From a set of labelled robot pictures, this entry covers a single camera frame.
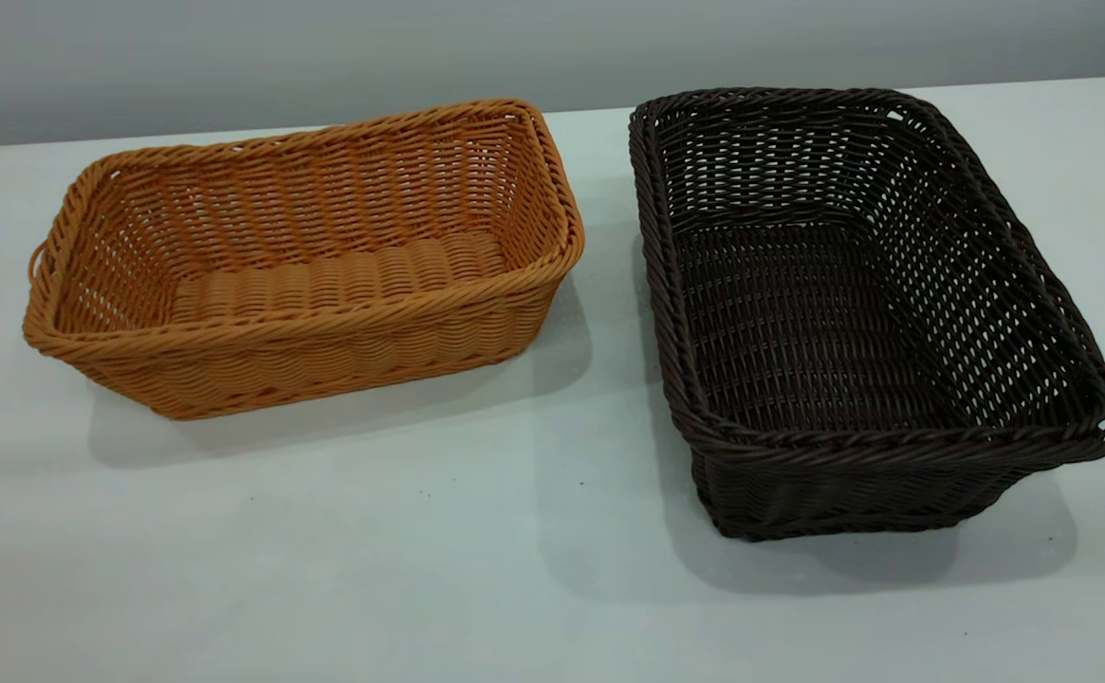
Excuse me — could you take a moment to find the dark brown wicker basket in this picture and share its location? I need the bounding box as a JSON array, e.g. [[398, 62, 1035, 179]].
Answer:
[[628, 86, 1105, 543]]

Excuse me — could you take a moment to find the light brown wicker basket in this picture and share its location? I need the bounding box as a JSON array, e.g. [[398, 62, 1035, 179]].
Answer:
[[23, 97, 585, 421]]

